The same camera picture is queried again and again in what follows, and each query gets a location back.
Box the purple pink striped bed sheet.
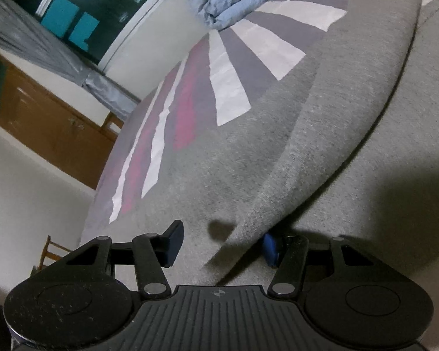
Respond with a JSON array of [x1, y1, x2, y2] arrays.
[[79, 0, 439, 247]]

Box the dark window with metal frame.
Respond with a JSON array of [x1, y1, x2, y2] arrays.
[[13, 0, 163, 70]]

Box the grey curtain by door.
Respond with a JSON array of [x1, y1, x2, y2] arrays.
[[0, 0, 137, 121]]

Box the wooden chair by wall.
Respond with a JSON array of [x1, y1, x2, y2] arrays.
[[31, 235, 71, 276]]

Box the grey knit pants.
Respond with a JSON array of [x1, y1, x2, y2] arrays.
[[157, 0, 439, 351]]

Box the brown wooden door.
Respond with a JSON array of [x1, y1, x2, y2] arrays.
[[0, 55, 115, 189]]

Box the wooden chair by door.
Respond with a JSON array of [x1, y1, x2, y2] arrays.
[[100, 113, 124, 141]]

